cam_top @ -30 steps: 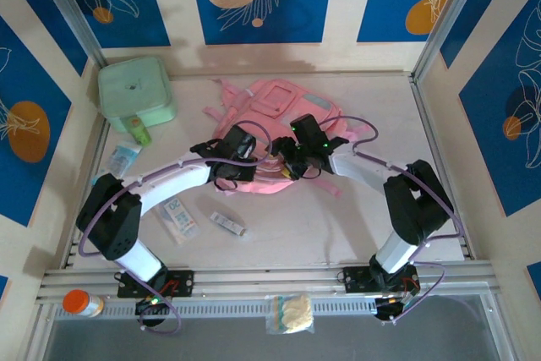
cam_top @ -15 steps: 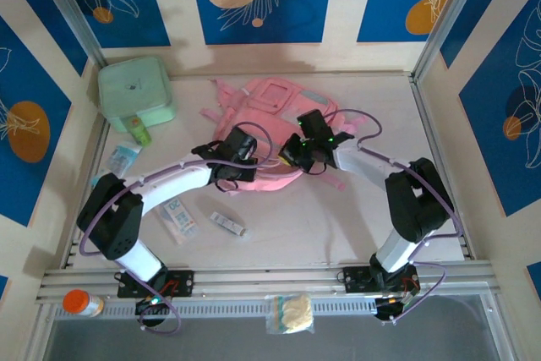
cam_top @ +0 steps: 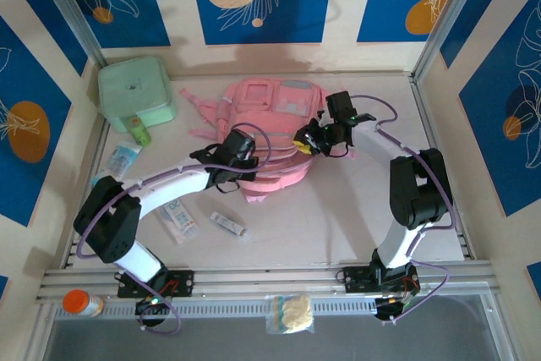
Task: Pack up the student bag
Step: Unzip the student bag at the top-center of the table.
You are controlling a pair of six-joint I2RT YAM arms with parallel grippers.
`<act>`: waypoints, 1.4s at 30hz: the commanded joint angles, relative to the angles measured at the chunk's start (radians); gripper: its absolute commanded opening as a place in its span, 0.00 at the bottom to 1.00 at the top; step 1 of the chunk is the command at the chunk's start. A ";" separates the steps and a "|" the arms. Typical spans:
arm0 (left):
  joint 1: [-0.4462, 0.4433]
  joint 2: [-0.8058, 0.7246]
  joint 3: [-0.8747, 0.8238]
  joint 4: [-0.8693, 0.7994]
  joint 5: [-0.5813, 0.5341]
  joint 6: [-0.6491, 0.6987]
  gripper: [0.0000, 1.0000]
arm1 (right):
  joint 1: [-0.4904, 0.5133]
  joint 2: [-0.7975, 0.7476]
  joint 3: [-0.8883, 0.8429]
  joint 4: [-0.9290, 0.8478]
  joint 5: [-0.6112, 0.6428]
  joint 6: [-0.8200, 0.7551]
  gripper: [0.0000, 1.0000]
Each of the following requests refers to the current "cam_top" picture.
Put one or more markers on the pink school backpack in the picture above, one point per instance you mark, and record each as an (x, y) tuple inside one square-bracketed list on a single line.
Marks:
[(270, 124)]

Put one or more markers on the small tube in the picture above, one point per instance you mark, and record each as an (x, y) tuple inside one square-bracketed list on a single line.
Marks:
[(230, 225)]

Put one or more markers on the white blue wipes packet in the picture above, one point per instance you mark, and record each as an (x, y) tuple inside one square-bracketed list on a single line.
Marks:
[(181, 223)]

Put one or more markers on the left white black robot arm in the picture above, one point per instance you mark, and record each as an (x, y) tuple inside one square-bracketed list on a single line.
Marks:
[(169, 183)]

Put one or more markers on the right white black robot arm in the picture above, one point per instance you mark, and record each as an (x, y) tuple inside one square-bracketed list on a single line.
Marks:
[(418, 192)]

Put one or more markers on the small green bottle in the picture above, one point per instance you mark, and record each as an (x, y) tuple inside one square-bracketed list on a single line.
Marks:
[(140, 132)]

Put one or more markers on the light blue tissue packet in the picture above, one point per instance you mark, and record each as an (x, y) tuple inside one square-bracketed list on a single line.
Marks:
[(120, 158)]

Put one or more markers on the mint green fabric pouch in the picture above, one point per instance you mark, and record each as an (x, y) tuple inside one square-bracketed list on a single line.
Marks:
[(133, 88)]

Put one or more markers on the grey metal panel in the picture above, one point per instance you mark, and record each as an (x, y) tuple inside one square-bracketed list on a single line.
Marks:
[(253, 344)]

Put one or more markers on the orange capped bottle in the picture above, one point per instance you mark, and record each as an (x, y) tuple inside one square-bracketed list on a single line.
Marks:
[(80, 302)]

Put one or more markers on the aluminium mounting rail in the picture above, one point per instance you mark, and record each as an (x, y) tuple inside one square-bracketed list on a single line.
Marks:
[(270, 282)]

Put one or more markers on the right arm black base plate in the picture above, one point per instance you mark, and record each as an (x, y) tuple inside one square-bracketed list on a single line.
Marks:
[(357, 278)]

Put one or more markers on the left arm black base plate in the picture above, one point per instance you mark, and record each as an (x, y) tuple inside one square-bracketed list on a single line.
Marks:
[(181, 282)]

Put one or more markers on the aluminium corner post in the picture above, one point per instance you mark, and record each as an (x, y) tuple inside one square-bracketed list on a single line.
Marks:
[(453, 10), (71, 10)]

